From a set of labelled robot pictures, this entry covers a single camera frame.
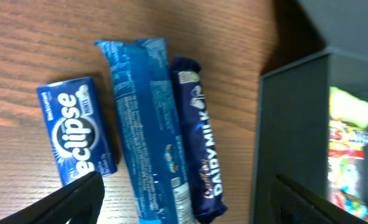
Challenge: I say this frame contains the blue Eclipse mints box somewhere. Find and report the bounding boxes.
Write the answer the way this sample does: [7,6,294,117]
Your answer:
[37,77,117,185]

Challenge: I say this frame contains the colourful gummy candy bag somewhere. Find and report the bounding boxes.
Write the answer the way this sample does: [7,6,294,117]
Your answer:
[328,86,368,223]

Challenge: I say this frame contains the blue cookie pack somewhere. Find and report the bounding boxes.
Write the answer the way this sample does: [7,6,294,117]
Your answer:
[95,38,196,224]

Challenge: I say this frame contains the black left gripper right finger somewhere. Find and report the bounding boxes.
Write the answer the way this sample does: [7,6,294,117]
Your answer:
[270,174,367,224]

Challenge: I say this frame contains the purple Dairy Milk bar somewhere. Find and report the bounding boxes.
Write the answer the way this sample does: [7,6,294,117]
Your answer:
[170,57,227,223]

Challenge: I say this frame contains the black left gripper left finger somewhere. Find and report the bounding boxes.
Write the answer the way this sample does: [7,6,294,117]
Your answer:
[0,171,105,224]

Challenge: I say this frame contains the dark green open box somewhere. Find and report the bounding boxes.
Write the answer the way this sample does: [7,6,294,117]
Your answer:
[252,0,368,223]

